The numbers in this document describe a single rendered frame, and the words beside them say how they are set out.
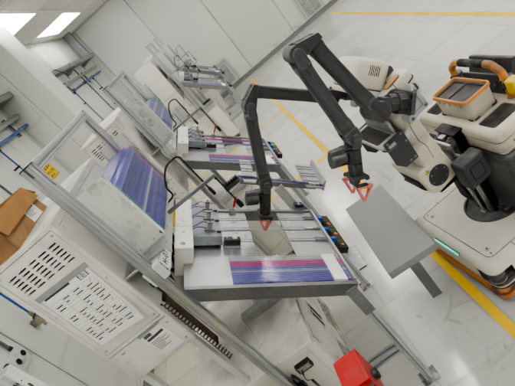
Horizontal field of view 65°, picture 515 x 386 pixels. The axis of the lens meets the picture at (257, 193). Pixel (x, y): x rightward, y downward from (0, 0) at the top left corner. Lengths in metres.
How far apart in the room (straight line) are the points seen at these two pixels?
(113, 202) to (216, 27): 8.06
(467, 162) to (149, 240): 1.36
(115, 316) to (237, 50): 8.23
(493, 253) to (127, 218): 1.64
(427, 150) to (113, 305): 1.44
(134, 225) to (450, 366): 1.61
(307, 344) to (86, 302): 0.93
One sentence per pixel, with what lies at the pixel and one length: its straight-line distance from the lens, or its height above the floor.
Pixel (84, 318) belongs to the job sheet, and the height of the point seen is 1.37.
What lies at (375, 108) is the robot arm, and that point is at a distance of 1.56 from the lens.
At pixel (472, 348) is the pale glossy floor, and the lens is 2.31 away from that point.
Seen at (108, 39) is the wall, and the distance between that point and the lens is 9.53.
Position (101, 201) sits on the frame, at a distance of 1.57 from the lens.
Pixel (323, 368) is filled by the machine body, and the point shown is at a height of 0.43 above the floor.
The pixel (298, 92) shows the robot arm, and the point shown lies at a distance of 1.92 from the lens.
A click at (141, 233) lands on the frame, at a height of 1.45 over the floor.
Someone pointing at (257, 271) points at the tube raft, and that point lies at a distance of 1.74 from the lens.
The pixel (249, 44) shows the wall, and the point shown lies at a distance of 9.52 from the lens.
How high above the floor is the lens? 1.93
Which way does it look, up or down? 25 degrees down
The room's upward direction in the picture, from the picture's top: 42 degrees counter-clockwise
